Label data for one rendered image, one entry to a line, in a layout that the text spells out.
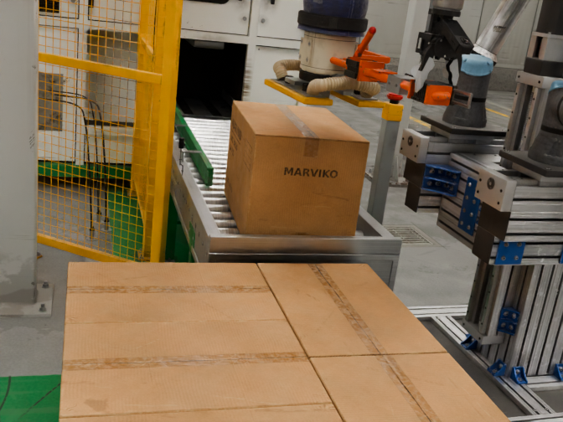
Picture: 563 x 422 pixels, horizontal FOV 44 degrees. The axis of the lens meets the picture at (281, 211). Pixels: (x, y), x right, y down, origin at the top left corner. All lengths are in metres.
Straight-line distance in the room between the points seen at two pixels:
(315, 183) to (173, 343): 0.87
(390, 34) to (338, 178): 9.85
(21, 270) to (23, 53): 0.90
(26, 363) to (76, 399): 1.20
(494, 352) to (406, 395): 0.95
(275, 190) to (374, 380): 0.88
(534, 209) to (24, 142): 1.91
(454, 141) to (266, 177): 0.66
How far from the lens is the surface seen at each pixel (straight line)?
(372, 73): 2.04
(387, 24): 12.17
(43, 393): 2.61
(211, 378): 1.68
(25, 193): 2.99
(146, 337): 1.83
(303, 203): 2.43
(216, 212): 2.75
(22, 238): 3.06
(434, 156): 2.45
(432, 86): 1.80
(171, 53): 2.93
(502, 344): 2.61
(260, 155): 2.35
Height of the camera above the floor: 1.44
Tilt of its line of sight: 18 degrees down
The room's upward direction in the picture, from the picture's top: 7 degrees clockwise
